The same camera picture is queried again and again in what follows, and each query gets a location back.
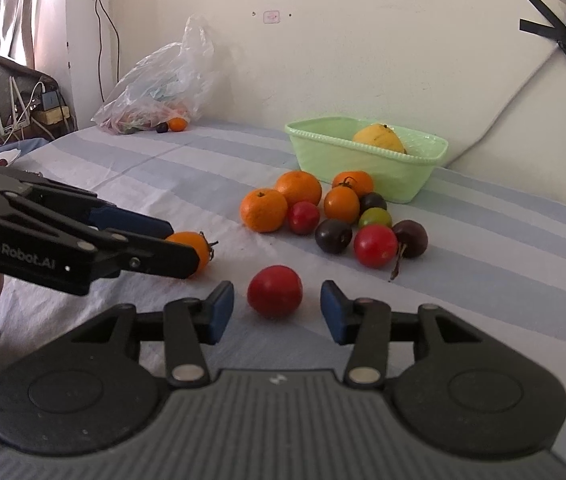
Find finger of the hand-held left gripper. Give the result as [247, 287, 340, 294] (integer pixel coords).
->
[85, 231, 202, 282]
[13, 184, 175, 242]

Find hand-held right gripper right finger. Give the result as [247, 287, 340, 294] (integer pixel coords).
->
[320, 280, 489, 388]

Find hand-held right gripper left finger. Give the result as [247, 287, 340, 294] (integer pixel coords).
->
[70, 281, 235, 388]

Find small orange tomato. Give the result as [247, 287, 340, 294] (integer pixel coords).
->
[165, 231, 219, 279]

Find dark purple plum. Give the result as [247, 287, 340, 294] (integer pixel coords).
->
[359, 191, 388, 213]
[314, 218, 353, 256]

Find dark plum with stem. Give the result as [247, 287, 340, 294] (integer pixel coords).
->
[389, 220, 429, 281]

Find orange tomato with stem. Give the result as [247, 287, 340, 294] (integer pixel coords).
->
[323, 180, 361, 225]

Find green plastic basket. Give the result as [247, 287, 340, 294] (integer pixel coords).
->
[284, 117, 449, 205]

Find small red tomato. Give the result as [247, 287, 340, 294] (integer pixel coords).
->
[287, 201, 321, 235]

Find green tomato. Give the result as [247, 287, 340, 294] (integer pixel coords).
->
[358, 207, 393, 230]

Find beige power strip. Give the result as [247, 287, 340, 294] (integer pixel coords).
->
[0, 105, 71, 143]

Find clear plastic bag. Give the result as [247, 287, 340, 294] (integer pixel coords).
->
[91, 14, 216, 136]

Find striped blue bed sheet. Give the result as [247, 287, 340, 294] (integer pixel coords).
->
[0, 120, 566, 461]

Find grey bag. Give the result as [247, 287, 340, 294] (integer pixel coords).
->
[0, 47, 61, 111]

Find yellow mango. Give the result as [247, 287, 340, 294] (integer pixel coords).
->
[352, 122, 408, 156]

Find black hanging cable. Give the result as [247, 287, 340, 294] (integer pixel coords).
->
[88, 0, 121, 86]

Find grey wall cable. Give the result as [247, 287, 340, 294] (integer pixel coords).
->
[446, 42, 564, 168]

